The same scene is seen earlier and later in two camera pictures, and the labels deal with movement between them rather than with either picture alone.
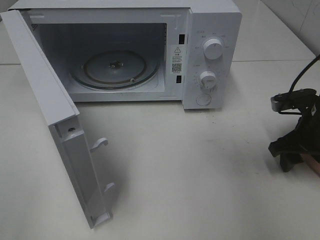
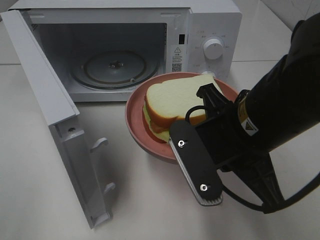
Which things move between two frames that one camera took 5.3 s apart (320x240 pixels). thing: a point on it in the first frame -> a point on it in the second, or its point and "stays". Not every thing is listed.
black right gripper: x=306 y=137 -> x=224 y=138
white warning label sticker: x=177 y=59 stays
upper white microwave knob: x=213 y=49 stays
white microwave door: x=62 y=117 stays
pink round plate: x=313 y=164 -> x=134 y=115
